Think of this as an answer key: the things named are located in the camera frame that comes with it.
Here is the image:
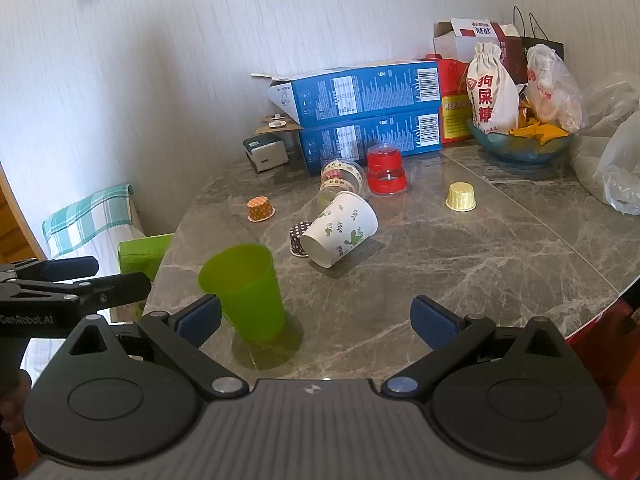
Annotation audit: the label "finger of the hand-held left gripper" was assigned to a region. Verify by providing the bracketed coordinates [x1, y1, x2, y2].
[0, 256, 99, 284]
[0, 272, 152, 311]

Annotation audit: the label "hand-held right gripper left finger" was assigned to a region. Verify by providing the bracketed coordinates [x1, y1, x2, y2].
[65, 294, 249, 402]

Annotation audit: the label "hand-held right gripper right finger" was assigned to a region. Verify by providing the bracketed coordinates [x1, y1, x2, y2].
[382, 296, 573, 402]

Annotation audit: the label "white leaf-print paper cup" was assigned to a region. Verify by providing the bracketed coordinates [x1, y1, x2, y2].
[300, 191, 379, 269]

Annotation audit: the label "green plastic cup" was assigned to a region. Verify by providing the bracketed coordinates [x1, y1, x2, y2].
[198, 243, 286, 342]

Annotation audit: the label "orange patterned paper baking cup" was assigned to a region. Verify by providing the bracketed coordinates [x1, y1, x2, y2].
[246, 196, 277, 222]

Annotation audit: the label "yellow paper baking cup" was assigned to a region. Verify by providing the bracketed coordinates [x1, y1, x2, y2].
[445, 182, 478, 212]

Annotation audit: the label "polka-dot paper baking cup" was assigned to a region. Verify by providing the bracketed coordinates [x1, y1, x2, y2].
[288, 220, 314, 257]

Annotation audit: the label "clear plastic cup with label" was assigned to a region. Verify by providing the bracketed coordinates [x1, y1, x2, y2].
[319, 158, 365, 206]

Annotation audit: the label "green chair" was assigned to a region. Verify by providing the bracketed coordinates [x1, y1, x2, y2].
[117, 233, 174, 319]

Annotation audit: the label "teal checked cloth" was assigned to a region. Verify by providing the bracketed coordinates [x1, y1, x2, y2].
[42, 183, 135, 252]

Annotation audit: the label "red container with clear lid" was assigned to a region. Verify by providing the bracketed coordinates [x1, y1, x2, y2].
[366, 143, 409, 196]

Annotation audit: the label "small grey and white device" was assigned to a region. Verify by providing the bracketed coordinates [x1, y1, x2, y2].
[243, 136, 290, 175]

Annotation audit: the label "closed blue cardboard box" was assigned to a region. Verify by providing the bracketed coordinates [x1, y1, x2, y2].
[299, 112, 444, 174]

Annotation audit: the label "red cloth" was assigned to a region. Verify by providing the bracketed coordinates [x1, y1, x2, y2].
[567, 296, 640, 480]

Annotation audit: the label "blue glass bowl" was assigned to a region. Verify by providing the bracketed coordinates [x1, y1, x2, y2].
[467, 119, 576, 164]

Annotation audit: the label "brown cardboard with white hooks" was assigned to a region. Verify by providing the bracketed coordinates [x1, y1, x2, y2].
[254, 114, 304, 137]

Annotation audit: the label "red cardboard box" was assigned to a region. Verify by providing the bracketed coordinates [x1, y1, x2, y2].
[416, 52, 477, 144]

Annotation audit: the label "orange snack packets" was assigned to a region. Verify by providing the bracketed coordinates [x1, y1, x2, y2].
[509, 96, 571, 147]

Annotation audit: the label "open blue cardboard box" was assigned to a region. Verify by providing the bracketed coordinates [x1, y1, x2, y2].
[250, 59, 444, 126]

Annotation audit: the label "large clear plastic bag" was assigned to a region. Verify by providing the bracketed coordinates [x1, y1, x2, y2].
[569, 72, 640, 216]

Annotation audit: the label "clear plastic bag red print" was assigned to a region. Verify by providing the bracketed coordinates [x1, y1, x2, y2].
[524, 43, 587, 134]

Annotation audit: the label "black paper shopping bag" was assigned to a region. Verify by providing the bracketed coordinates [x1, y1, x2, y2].
[501, 5, 566, 87]

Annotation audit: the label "white and red open carton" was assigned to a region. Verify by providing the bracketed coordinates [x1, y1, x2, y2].
[432, 17, 507, 61]

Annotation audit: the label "white cloth drawstring bag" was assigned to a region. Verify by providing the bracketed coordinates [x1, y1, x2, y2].
[466, 42, 520, 135]

